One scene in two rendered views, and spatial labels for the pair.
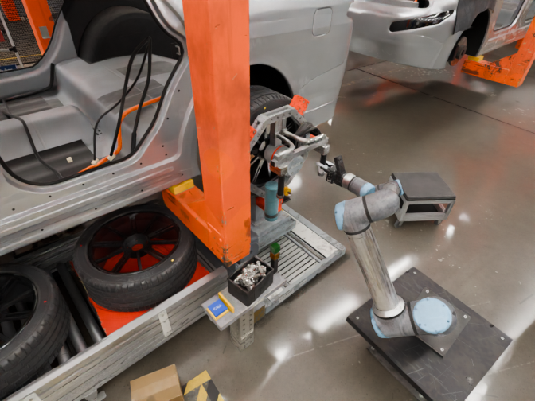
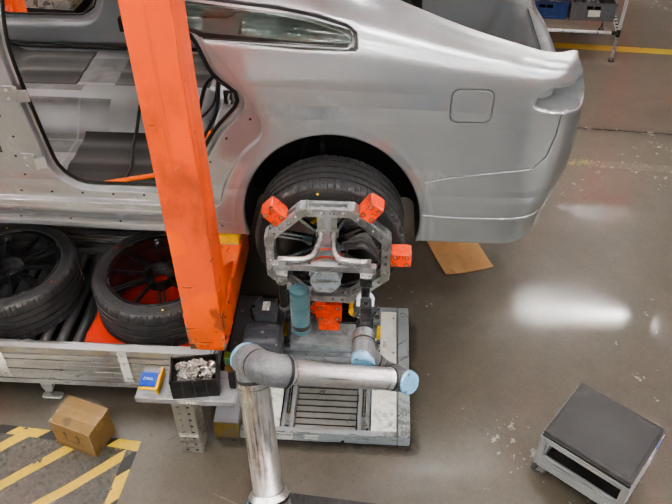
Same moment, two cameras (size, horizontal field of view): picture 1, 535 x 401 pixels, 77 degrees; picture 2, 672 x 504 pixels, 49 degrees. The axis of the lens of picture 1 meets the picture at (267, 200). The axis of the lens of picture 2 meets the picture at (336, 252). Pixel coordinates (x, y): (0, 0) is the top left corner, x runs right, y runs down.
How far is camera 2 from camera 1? 2.09 m
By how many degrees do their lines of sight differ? 35
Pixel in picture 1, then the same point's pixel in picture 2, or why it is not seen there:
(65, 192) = (96, 195)
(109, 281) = (102, 295)
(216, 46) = (152, 140)
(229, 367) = (159, 456)
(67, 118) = not seen: hidden behind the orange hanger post
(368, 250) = (245, 409)
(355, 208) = (241, 355)
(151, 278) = (130, 314)
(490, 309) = not seen: outside the picture
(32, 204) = (67, 193)
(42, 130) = not seen: hidden behind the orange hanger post
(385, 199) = (264, 364)
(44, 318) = (39, 294)
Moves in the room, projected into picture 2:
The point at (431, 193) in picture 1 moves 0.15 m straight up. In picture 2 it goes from (591, 450) to (599, 429)
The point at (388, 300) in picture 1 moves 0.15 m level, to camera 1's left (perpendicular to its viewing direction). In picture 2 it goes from (255, 482) to (230, 456)
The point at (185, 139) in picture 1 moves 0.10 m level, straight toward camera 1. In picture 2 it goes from (227, 190) to (214, 202)
